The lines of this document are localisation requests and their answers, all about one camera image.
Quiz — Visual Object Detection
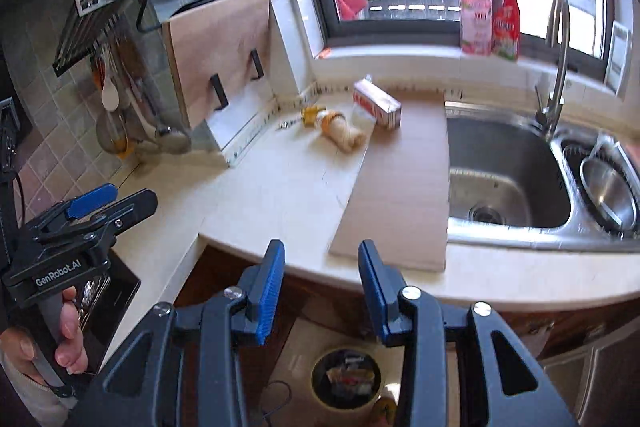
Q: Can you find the black drain basket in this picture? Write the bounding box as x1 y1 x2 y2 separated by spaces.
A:
562 142 640 238

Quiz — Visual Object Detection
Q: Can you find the wooden base cabinet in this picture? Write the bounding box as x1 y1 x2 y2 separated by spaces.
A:
175 247 640 427

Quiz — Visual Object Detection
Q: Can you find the pink drink carton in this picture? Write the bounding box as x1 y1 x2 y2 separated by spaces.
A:
352 77 402 130

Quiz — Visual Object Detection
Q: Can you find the mesh skimmer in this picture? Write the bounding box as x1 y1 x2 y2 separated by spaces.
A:
95 52 136 158

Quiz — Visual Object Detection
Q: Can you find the wooden cutting board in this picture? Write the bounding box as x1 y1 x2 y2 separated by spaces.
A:
161 0 273 130

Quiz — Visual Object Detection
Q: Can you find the stainless steel sink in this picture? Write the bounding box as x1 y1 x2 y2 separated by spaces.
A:
445 99 640 253

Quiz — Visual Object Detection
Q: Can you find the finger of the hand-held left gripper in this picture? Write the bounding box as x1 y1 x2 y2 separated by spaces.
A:
75 189 159 253
27 184 119 240

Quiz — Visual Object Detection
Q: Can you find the steel faucet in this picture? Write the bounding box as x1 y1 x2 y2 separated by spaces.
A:
534 0 572 140

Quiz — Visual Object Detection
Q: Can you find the white cutting board rack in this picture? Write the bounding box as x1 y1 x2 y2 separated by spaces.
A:
205 49 281 168

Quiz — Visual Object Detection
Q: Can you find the pink detergent bottle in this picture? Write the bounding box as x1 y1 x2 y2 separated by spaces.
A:
460 0 493 56

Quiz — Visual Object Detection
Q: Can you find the cardboard sheet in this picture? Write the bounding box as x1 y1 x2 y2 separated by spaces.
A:
327 89 451 273

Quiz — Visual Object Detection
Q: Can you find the metal knife rack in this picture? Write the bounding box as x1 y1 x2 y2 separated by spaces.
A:
52 0 146 78

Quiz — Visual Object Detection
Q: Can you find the round trash bin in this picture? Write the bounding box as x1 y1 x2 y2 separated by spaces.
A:
310 347 383 413

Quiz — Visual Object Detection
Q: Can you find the person's left hand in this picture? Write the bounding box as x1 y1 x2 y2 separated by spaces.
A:
0 286 90 383

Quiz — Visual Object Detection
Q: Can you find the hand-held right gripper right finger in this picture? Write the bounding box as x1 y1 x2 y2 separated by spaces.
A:
357 239 578 427

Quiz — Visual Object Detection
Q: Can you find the steel bowl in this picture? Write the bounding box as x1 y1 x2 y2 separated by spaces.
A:
577 154 638 233

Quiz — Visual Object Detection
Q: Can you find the white rice spoon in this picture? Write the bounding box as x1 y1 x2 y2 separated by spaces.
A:
100 47 121 112

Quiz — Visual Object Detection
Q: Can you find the red spray bottle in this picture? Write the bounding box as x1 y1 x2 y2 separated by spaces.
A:
491 0 521 60

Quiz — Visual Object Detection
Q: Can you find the yellow plastic wrapper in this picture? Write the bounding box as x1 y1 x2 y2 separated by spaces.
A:
300 104 328 128

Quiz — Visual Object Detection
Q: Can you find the loofah sponge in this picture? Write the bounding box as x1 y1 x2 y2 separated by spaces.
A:
317 109 368 154

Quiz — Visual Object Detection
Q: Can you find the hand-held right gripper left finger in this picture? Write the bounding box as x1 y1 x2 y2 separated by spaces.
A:
65 239 286 427

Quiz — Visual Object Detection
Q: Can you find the person's left forearm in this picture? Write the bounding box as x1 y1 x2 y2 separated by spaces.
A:
0 357 81 427

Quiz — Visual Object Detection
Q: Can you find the black induction cooktop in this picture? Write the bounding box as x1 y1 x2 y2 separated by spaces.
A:
75 252 142 358

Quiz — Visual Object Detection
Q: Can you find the white wall outlet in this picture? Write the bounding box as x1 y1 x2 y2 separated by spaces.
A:
602 21 631 98

